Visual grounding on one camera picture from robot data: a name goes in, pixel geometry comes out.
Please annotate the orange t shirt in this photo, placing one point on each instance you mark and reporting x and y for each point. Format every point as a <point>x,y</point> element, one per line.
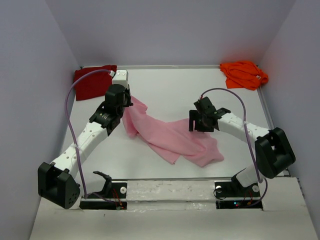
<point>243,74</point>

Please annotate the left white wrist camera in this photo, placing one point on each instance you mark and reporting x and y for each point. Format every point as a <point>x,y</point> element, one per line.
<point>121,78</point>

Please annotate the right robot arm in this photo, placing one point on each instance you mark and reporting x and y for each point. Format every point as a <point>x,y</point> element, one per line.
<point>270,148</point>

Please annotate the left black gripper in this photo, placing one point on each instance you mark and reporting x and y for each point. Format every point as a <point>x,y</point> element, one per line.
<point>127,93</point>

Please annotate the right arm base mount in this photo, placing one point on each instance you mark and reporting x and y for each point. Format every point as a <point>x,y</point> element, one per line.
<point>230,194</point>

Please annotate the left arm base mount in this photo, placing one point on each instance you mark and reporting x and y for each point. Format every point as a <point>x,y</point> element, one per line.
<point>112,196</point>

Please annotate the dark red folded t shirt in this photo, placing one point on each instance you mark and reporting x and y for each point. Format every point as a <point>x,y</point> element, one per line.
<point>94,85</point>

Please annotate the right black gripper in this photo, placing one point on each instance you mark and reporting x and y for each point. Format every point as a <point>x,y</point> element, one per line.
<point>194,115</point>

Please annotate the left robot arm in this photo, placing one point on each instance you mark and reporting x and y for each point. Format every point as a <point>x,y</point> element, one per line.
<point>57,180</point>

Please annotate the pink t shirt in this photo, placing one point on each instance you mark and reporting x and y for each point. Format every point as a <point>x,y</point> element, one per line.
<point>170,140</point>

